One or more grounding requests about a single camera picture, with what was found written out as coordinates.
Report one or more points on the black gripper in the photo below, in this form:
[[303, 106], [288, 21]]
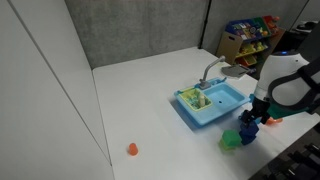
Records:
[[260, 106]]

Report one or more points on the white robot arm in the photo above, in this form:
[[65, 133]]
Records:
[[283, 73]]

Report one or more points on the dark blue cube block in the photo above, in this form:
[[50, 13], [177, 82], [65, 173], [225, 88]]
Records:
[[248, 140]]

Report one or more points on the light blue toy sink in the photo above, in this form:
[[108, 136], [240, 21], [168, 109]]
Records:
[[230, 96]]

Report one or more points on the light green cube block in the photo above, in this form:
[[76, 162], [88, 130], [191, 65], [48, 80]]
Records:
[[225, 146]]

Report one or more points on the small beige toy bottle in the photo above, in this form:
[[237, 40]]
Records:
[[202, 100]]

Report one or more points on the black clamp rig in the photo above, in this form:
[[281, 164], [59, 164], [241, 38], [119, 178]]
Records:
[[296, 160]]

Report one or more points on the yellow-green dish rack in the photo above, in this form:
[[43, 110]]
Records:
[[191, 96]]

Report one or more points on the grey toy faucet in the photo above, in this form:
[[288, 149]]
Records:
[[208, 70]]

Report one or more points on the toy storage shelf with bins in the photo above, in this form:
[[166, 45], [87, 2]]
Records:
[[248, 36]]

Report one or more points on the small orange toy cup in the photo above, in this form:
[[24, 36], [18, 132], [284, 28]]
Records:
[[133, 149]]

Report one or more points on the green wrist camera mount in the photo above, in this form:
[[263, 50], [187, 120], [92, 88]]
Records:
[[283, 111]]

